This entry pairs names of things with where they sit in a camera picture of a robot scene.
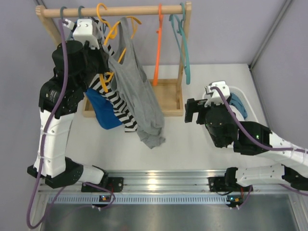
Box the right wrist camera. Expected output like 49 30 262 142
203 81 231 107

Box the yellow plastic hanger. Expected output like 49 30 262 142
96 3 142 93

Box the white plastic laundry basket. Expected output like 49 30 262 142
202 85 258 122

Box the wooden clothes rack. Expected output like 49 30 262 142
35 1 192 116

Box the aluminium corner post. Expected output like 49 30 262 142
248 0 294 72

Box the teal plastic hanger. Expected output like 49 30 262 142
169 2 191 85

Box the grey-blue hanger far left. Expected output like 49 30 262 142
60 6 76 40

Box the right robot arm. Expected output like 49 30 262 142
184 98 308 192

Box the orange plastic hanger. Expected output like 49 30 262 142
153 3 164 86

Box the grey tank top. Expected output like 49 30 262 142
108 17 166 149

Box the teal-blue garment in basket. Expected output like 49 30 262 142
229 93 248 119

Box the slotted grey cable duct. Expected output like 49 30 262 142
48 194 245 205

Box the aluminium mounting rail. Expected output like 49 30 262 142
38 164 299 193

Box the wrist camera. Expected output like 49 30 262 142
63 18 102 50
203 81 231 107

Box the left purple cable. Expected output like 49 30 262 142
26 19 116 229

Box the blue tank top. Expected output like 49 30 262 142
64 17 122 129

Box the grey-blue hanger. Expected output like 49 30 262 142
78 6 108 40
60 6 76 40

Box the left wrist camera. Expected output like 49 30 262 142
63 18 102 50

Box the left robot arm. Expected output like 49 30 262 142
27 40 109 191

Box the black white striped tank top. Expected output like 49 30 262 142
89 19 139 133

